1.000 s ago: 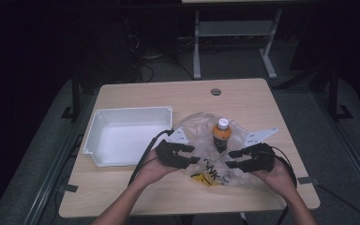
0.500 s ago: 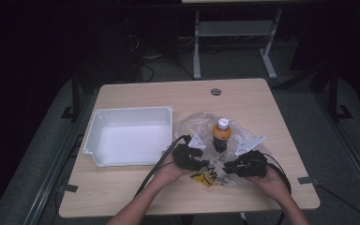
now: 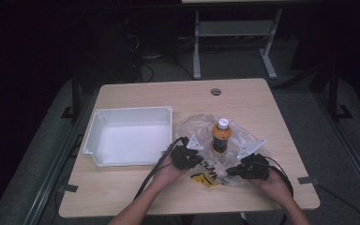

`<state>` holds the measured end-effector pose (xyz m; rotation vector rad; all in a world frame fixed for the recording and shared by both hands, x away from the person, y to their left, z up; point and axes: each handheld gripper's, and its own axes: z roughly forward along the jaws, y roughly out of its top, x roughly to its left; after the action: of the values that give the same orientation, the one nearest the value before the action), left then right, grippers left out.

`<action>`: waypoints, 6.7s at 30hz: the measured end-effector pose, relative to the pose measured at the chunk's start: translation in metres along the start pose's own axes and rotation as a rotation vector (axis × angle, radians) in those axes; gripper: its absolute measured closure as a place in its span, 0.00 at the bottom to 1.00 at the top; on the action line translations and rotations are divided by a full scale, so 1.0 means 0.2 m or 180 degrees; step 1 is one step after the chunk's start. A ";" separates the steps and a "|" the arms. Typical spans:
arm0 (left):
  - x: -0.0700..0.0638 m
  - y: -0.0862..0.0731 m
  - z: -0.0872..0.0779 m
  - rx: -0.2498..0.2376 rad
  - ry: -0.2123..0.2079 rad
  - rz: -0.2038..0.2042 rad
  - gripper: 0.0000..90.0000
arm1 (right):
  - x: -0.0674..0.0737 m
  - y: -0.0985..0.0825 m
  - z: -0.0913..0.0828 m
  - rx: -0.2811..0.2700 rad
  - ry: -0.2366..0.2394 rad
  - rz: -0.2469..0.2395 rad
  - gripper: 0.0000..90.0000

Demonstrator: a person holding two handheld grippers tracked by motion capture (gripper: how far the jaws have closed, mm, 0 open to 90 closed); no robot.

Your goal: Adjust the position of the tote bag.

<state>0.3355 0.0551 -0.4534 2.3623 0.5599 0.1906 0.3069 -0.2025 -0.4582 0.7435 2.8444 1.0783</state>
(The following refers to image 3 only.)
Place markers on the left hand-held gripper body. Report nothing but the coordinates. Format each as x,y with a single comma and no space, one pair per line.
184,157

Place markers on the grey round table grommet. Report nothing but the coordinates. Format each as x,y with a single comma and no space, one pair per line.
215,92

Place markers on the clear plastic bag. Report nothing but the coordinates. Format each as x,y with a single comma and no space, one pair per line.
234,137

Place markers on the white metal desk frame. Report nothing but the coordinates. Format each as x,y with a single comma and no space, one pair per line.
231,28

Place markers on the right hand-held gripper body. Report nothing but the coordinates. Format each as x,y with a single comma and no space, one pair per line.
256,168

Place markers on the white plastic tray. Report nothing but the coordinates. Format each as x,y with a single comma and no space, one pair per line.
131,140

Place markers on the grey tape strip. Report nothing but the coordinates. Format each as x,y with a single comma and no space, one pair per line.
307,180
70,188

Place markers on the orange drink bottle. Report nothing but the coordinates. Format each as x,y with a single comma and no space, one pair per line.
221,136

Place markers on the grey metal floor rail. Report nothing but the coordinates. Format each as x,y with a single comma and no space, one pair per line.
350,150
53,175

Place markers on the person's left hand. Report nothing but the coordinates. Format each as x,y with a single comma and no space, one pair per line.
167,173

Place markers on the person's right hand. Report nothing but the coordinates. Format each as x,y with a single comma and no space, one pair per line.
273,187

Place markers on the black floor stand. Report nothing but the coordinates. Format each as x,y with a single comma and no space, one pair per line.
334,93
75,93

